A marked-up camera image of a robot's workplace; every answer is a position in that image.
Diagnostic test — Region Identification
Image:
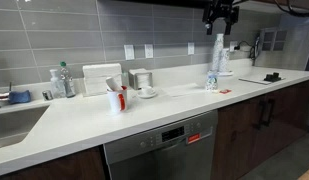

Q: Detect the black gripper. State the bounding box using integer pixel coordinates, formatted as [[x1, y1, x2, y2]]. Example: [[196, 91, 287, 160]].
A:
[[202, 0, 241, 36]]

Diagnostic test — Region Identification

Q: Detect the small white espresso cup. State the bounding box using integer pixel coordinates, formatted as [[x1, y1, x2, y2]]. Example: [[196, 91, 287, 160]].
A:
[[141, 85, 156, 96]]

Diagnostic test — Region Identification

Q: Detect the short stack of paper cups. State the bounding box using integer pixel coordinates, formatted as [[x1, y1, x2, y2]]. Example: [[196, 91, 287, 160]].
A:
[[218, 48, 231, 74]]

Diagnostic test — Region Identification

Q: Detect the round white tray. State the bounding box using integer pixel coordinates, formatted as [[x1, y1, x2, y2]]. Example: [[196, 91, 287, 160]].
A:
[[216, 69, 234, 78]]

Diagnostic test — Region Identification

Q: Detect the white flat mat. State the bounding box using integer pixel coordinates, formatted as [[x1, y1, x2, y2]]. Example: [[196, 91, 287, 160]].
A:
[[238, 74, 286, 86]]

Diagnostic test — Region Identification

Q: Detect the black object on mat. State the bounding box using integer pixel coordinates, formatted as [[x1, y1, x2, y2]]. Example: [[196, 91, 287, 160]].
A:
[[263, 72, 282, 83]]

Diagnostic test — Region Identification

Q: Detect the metal napkin dispenser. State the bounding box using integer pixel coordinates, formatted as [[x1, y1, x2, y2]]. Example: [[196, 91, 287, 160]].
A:
[[128, 68, 153, 91]]

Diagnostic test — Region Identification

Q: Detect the small white saucer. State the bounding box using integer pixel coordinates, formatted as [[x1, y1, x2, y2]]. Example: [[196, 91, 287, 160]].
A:
[[136, 89, 158, 99]]

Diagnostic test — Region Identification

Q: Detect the white object inside mug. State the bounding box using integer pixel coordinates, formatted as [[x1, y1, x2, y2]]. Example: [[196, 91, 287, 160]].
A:
[[105, 76, 123, 93]]

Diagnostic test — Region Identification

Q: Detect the stack of folded paper towels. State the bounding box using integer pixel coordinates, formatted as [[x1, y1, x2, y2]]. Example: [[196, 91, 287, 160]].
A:
[[81, 63, 123, 97]]

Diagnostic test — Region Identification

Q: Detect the stainless steel dishwasher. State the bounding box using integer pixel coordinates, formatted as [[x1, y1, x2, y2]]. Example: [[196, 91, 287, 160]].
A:
[[103, 109, 219, 180]]

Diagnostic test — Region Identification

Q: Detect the plastic bottle green cap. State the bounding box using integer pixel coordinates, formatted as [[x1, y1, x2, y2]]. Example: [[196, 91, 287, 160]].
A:
[[59, 61, 77, 99]]

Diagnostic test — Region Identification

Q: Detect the clear soap bottle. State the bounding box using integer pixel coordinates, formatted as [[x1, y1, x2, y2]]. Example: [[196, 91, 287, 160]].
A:
[[49, 68, 66, 99]]

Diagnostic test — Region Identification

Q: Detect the small metal can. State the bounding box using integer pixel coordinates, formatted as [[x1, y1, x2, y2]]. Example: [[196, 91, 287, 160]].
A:
[[41, 89, 54, 102]]

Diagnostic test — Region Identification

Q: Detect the blue sponge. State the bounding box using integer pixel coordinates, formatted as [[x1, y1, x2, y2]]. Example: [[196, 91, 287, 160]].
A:
[[7, 89, 32, 105]]

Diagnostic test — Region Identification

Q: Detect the kitchen sink basin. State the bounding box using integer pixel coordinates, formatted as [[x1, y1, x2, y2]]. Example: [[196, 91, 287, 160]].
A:
[[0, 104, 51, 149]]

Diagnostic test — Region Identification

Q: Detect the chrome faucet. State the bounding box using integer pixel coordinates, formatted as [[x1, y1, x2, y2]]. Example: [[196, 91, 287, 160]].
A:
[[0, 82, 13, 109]]

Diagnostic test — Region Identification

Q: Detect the wall outlet with plug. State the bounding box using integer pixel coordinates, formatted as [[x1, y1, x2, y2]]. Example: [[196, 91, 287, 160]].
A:
[[229, 40, 239, 53]]

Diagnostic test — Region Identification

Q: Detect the white wall outlet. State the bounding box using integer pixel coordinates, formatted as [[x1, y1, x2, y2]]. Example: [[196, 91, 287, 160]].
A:
[[144, 43, 155, 59], [187, 42, 196, 56]]

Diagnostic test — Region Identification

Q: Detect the black power cord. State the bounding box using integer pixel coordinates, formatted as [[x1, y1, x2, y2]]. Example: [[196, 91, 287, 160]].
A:
[[234, 35, 262, 66]]

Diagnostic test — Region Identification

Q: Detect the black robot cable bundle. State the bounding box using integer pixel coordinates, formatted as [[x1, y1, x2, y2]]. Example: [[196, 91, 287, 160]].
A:
[[273, 0, 309, 18]]

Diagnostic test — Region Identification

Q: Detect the white wall switch plate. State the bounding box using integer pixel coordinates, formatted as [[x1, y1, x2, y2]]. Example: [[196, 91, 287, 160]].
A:
[[123, 44, 136, 61]]

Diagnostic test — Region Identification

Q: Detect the black cabinet handle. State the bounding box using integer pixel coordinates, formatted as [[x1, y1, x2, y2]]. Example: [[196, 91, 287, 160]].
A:
[[256, 99, 267, 130], [265, 98, 276, 128]]

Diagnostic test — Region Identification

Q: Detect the white mug red handle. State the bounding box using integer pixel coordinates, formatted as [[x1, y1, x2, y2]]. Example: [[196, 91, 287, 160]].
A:
[[106, 85, 129, 114]]

